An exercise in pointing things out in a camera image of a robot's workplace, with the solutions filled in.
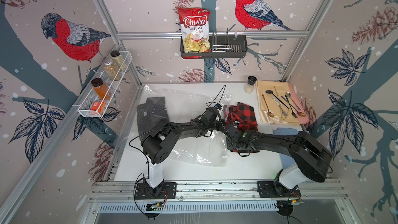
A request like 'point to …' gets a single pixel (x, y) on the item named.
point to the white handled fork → (279, 104)
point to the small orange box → (97, 106)
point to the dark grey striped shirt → (150, 114)
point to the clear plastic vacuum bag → (209, 149)
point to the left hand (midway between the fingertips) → (229, 121)
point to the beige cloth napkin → (279, 88)
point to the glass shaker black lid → (249, 88)
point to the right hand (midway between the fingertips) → (229, 142)
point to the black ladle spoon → (271, 92)
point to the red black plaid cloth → (243, 115)
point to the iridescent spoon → (299, 113)
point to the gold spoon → (269, 113)
